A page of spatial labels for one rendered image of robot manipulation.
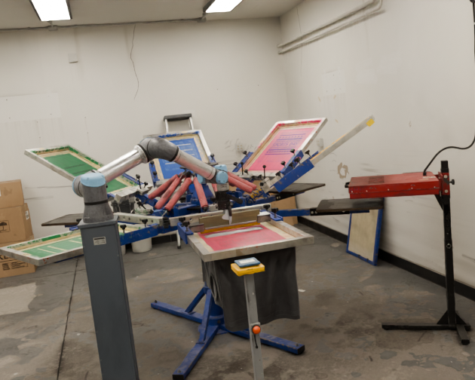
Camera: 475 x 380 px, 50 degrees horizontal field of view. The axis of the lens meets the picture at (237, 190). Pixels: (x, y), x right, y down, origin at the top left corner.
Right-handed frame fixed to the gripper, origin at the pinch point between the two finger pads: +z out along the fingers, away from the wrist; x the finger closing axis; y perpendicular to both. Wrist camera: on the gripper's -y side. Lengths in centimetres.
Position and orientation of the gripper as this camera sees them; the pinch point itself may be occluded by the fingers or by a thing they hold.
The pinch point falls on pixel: (230, 221)
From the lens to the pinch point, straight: 316.7
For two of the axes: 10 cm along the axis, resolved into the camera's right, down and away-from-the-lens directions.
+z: 1.0, 9.8, 1.4
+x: 2.6, 1.1, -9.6
